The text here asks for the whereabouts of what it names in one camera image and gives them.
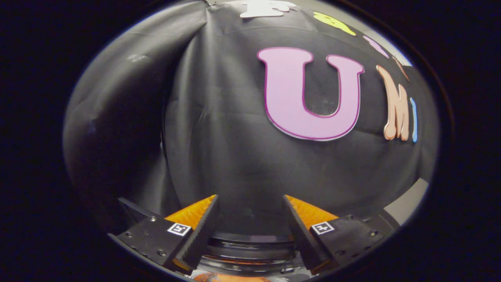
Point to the dark grey washing machine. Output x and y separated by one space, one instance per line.
250 250

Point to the black backdrop cloth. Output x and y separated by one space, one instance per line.
235 149

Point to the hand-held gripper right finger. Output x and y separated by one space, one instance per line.
299 231

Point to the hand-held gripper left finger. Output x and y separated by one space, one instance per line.
203 231

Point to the beige cabinet with dark top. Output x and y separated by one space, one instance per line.
411 199

